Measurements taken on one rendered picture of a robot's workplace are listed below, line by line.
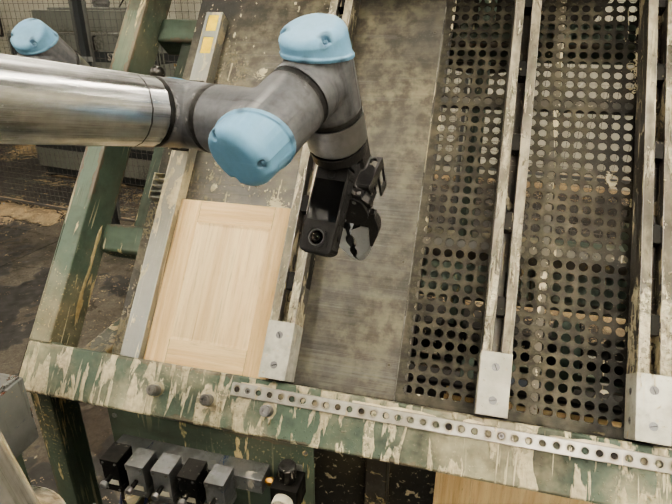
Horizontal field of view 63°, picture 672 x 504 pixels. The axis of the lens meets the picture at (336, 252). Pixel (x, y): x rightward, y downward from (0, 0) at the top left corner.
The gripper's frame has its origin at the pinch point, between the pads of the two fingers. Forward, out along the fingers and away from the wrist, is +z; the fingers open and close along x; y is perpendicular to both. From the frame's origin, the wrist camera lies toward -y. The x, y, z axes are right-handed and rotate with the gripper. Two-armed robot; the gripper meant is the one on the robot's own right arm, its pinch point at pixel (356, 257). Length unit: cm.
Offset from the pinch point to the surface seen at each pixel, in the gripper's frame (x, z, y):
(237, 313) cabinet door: 39, 39, 7
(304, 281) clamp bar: 23.4, 33.2, 15.3
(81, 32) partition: 301, 96, 223
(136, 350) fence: 59, 41, -8
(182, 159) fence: 64, 21, 36
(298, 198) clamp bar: 29.4, 23.7, 31.4
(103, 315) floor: 209, 179, 58
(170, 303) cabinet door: 56, 38, 5
